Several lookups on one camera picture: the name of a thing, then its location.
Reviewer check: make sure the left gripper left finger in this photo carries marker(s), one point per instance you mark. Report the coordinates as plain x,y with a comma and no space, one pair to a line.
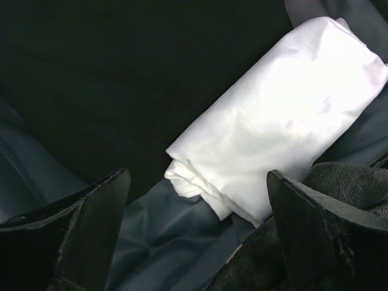
68,244

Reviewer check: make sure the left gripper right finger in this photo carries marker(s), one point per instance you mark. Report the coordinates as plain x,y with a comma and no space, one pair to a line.
327,244

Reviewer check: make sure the white garment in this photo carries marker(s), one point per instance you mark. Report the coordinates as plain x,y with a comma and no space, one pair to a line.
283,113

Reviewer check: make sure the black garment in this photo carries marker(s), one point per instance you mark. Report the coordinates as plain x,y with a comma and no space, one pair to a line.
111,84

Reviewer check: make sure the black blanket yellow flowers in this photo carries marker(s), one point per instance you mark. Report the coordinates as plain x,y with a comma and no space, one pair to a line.
258,264

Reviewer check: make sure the teal hard-shell suitcase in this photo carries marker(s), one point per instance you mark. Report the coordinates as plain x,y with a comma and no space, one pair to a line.
166,242

